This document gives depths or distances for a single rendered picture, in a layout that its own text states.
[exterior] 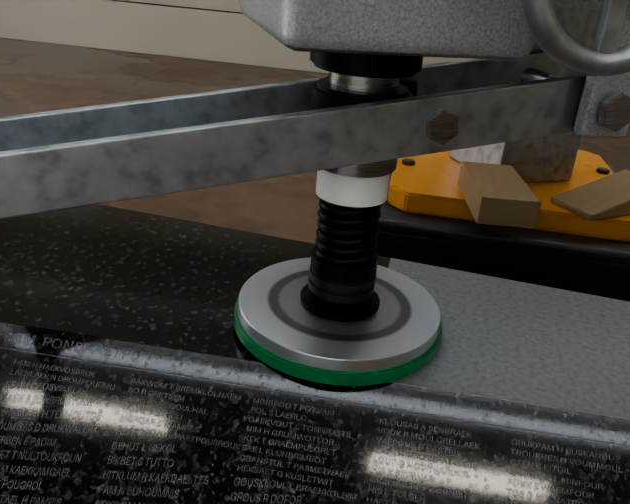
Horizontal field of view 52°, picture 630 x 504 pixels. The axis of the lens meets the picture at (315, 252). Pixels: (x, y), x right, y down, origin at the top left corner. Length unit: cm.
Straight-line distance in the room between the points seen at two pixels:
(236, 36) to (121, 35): 124
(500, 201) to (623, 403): 53
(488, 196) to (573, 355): 46
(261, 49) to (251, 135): 642
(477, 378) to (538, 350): 10
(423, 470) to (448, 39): 37
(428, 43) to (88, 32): 714
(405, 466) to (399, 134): 30
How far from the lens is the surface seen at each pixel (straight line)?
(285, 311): 66
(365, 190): 60
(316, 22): 47
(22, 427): 70
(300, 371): 61
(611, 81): 62
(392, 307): 69
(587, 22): 139
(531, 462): 65
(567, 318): 81
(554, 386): 69
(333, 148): 55
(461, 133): 59
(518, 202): 115
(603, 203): 132
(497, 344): 73
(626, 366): 76
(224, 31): 702
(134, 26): 735
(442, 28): 51
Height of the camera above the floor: 119
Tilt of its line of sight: 25 degrees down
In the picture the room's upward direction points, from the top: 5 degrees clockwise
